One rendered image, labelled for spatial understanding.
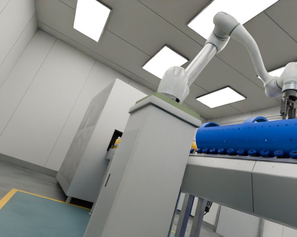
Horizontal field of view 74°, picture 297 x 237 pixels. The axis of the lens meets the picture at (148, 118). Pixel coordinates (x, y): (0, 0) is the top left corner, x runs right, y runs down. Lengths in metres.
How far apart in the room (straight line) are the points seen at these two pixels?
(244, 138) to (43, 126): 4.94
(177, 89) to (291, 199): 0.76
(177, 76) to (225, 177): 0.68
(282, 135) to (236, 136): 0.27
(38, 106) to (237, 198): 5.10
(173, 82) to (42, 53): 5.22
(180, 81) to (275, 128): 0.58
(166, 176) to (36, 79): 5.19
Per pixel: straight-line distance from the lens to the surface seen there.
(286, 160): 1.21
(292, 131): 1.22
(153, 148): 0.94
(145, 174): 0.93
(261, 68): 1.59
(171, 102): 1.02
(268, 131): 1.28
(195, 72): 1.47
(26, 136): 5.61
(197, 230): 1.69
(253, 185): 1.25
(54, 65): 6.00
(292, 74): 1.47
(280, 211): 1.20
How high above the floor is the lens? 0.60
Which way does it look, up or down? 17 degrees up
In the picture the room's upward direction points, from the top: 19 degrees clockwise
